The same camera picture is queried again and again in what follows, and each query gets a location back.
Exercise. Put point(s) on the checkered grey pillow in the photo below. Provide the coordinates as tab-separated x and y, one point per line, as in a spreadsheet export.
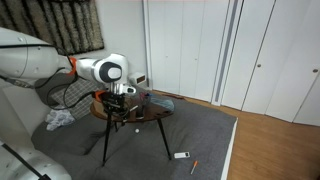
77	97

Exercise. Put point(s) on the white remote control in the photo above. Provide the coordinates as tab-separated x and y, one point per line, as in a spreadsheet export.
181	155

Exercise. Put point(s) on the orange white marker pen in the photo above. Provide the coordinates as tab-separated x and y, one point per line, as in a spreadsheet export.
193	167

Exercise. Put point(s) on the black object on table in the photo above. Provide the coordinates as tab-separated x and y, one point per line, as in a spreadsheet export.
139	117

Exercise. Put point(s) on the cup with pens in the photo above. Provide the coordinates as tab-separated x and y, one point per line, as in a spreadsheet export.
145	99

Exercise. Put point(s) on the grey bed blanket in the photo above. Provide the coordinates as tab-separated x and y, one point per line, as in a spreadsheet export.
203	132

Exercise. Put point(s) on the white closet doors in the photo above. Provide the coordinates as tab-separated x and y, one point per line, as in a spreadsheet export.
259	56

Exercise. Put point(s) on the shaggy striped wall rug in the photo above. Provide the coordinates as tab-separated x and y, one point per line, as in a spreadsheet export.
69	24

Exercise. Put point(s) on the round wooden side table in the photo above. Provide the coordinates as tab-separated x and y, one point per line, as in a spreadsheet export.
151	112

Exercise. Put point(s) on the brown cardboard box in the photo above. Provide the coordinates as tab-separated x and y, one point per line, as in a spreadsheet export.
99	107

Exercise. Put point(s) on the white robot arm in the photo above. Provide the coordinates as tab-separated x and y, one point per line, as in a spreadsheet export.
24	56

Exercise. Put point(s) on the white bedside clock box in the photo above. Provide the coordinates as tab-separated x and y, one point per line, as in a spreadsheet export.
137	78

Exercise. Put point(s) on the teal crumpled cloth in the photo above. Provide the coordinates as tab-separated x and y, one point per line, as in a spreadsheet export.
166	103

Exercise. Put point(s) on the grey headboard cushion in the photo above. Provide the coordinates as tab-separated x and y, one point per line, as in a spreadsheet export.
46	87

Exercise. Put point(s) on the crumpled white cloth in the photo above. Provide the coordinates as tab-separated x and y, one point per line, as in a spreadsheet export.
58	118

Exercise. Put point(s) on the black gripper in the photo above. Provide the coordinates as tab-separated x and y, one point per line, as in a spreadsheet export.
113	103

